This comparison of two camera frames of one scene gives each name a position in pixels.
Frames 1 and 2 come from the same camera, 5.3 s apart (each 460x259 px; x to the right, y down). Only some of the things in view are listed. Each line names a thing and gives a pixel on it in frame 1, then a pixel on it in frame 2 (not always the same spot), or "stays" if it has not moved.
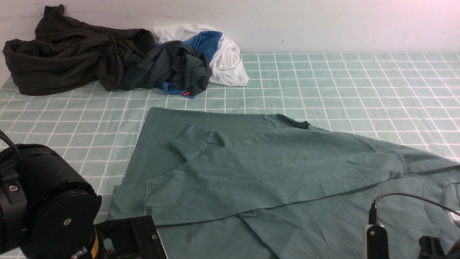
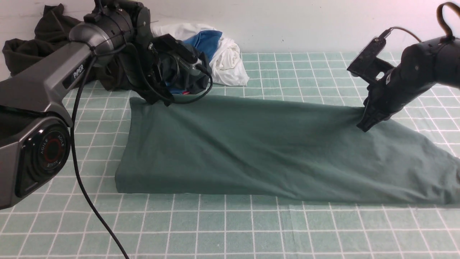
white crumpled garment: (227, 66) stays
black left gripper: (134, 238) to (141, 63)
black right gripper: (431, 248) to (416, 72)
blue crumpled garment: (205, 42) stays
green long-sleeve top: (227, 185) stays
